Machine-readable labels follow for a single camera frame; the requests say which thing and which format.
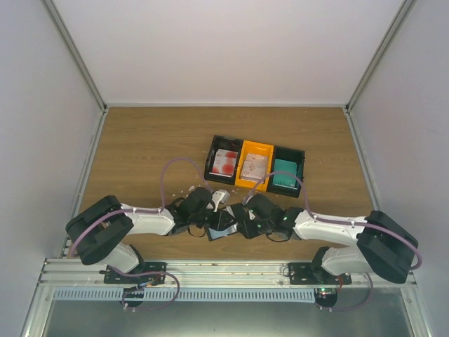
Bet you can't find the aluminium rail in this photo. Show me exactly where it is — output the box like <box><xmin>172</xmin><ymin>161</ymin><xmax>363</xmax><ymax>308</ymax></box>
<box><xmin>39</xmin><ymin>258</ymin><xmax>418</xmax><ymax>289</ymax></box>

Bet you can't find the red card stack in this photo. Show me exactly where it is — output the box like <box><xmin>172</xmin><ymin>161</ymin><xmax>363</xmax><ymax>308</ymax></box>
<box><xmin>210</xmin><ymin>149</ymin><xmax>238</xmax><ymax>177</ymax></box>

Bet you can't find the white VIP card stack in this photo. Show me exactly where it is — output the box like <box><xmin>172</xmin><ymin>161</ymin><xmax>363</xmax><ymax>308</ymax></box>
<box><xmin>240</xmin><ymin>153</ymin><xmax>268</xmax><ymax>182</ymax></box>

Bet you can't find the grey slotted cable duct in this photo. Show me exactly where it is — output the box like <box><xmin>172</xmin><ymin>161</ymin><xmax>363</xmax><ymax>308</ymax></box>
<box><xmin>53</xmin><ymin>287</ymin><xmax>315</xmax><ymax>303</ymax></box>

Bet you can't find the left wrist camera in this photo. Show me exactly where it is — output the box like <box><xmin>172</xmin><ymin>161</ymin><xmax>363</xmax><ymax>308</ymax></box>
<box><xmin>212</xmin><ymin>190</ymin><xmax>230</xmax><ymax>212</ymax></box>

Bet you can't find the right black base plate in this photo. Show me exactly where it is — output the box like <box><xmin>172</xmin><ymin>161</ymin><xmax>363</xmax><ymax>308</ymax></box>
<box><xmin>281</xmin><ymin>262</ymin><xmax>352</xmax><ymax>286</ymax></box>

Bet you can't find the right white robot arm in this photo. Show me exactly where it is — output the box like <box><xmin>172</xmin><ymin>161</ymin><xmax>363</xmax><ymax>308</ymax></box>
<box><xmin>234</xmin><ymin>194</ymin><xmax>418</xmax><ymax>284</ymax></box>

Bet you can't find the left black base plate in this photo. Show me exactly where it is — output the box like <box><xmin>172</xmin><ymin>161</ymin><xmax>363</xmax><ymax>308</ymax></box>
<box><xmin>100</xmin><ymin>261</ymin><xmax>167</xmax><ymax>286</ymax></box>

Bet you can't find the frame post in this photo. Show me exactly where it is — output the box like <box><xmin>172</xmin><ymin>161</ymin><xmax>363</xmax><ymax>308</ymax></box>
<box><xmin>344</xmin><ymin>0</ymin><xmax>416</xmax><ymax>114</ymax></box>
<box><xmin>41</xmin><ymin>0</ymin><xmax>107</xmax><ymax>114</ymax></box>

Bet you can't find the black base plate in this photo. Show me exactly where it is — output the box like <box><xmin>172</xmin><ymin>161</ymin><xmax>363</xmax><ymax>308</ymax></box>
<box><xmin>100</xmin><ymin>261</ymin><xmax>167</xmax><ymax>286</ymax></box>
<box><xmin>281</xmin><ymin>262</ymin><xmax>352</xmax><ymax>286</ymax></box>

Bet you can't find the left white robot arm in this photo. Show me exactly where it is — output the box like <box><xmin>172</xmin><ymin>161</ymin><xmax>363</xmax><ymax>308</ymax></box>
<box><xmin>65</xmin><ymin>187</ymin><xmax>236</xmax><ymax>284</ymax></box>

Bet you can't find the orange card bin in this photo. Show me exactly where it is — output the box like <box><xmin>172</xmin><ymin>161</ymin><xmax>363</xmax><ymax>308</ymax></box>
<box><xmin>234</xmin><ymin>140</ymin><xmax>274</xmax><ymax>191</ymax></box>

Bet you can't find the right black card bin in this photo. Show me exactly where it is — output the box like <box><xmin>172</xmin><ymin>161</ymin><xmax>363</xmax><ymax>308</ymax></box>
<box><xmin>266</xmin><ymin>146</ymin><xmax>305</xmax><ymax>198</ymax></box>

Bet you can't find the right frame post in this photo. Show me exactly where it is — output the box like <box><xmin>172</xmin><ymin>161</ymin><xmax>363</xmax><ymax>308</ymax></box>
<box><xmin>344</xmin><ymin>0</ymin><xmax>416</xmax><ymax>114</ymax></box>

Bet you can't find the black leather card holder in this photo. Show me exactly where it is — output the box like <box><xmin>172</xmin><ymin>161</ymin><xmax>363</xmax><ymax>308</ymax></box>
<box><xmin>206</xmin><ymin>203</ymin><xmax>250</xmax><ymax>242</ymax></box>

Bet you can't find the teal card stack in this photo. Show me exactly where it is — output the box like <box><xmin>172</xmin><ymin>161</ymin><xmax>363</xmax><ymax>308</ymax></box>
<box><xmin>272</xmin><ymin>159</ymin><xmax>297</xmax><ymax>189</ymax></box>

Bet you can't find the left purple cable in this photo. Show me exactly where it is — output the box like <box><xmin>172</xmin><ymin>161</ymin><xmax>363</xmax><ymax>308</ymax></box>
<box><xmin>66</xmin><ymin>157</ymin><xmax>215</xmax><ymax>260</ymax></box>

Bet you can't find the black card bin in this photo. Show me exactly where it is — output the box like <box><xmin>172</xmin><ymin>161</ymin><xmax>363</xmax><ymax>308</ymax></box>
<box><xmin>203</xmin><ymin>135</ymin><xmax>243</xmax><ymax>185</ymax></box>
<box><xmin>266</xmin><ymin>146</ymin><xmax>305</xmax><ymax>198</ymax></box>

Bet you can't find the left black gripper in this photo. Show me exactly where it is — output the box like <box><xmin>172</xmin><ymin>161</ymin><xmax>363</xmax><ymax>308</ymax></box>
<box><xmin>190</xmin><ymin>209</ymin><xmax>237</xmax><ymax>232</ymax></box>

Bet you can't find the left black card bin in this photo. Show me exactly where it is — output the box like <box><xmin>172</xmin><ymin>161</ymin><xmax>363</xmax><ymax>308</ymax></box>
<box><xmin>203</xmin><ymin>135</ymin><xmax>243</xmax><ymax>185</ymax></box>

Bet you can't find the left frame post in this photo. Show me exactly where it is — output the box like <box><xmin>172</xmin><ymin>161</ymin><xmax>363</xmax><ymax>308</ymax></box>
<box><xmin>41</xmin><ymin>0</ymin><xmax>107</xmax><ymax>114</ymax></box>

